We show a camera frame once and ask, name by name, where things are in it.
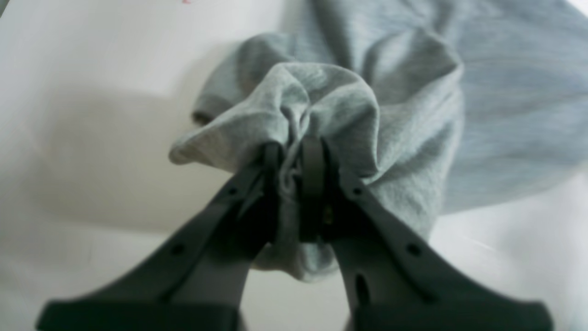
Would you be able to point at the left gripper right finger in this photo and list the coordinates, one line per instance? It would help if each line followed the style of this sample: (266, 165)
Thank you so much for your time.
(393, 279)

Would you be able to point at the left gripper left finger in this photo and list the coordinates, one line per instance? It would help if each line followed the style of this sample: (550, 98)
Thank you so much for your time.
(195, 280)

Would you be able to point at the grey T-shirt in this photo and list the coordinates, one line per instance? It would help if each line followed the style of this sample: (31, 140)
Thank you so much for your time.
(438, 106)

